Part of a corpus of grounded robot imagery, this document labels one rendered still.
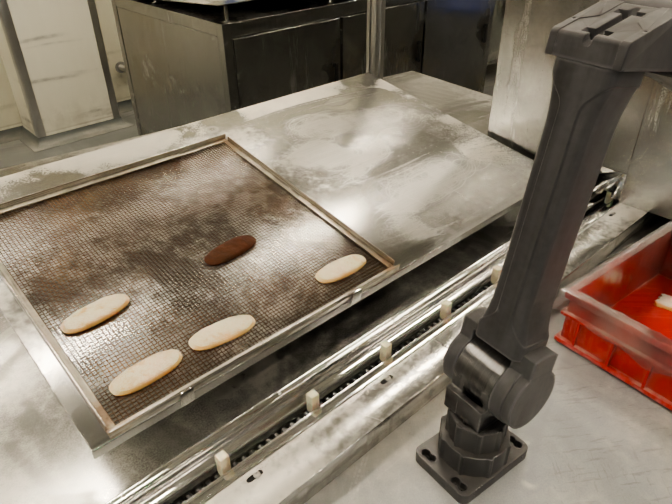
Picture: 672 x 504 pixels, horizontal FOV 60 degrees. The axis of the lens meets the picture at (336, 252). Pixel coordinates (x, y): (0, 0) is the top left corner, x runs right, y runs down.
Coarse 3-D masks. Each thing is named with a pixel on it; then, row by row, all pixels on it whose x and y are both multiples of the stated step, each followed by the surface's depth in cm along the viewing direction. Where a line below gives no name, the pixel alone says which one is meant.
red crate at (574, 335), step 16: (640, 288) 102; (656, 288) 102; (624, 304) 98; (640, 304) 98; (576, 320) 86; (640, 320) 95; (656, 320) 95; (560, 336) 90; (576, 336) 87; (592, 336) 86; (576, 352) 88; (592, 352) 86; (608, 352) 84; (624, 352) 82; (608, 368) 84; (624, 368) 83; (640, 368) 81; (640, 384) 82; (656, 384) 80; (656, 400) 80
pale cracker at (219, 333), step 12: (216, 324) 82; (228, 324) 82; (240, 324) 82; (252, 324) 83; (192, 336) 80; (204, 336) 80; (216, 336) 80; (228, 336) 80; (192, 348) 79; (204, 348) 79
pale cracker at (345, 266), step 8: (352, 256) 96; (360, 256) 97; (328, 264) 94; (336, 264) 94; (344, 264) 94; (352, 264) 94; (360, 264) 95; (320, 272) 92; (328, 272) 92; (336, 272) 93; (344, 272) 93; (352, 272) 94; (320, 280) 91; (328, 280) 92; (336, 280) 92
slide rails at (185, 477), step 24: (456, 288) 98; (432, 312) 93; (456, 312) 93; (384, 336) 88; (360, 360) 84; (312, 384) 80; (360, 384) 80; (288, 408) 76; (240, 432) 73; (264, 432) 73; (288, 432) 73; (264, 456) 70; (168, 480) 67; (192, 480) 67; (216, 480) 67
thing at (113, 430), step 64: (64, 192) 102; (128, 192) 104; (192, 192) 106; (256, 192) 109; (64, 256) 90; (256, 256) 95; (320, 256) 97; (384, 256) 97; (256, 320) 84; (192, 384) 73
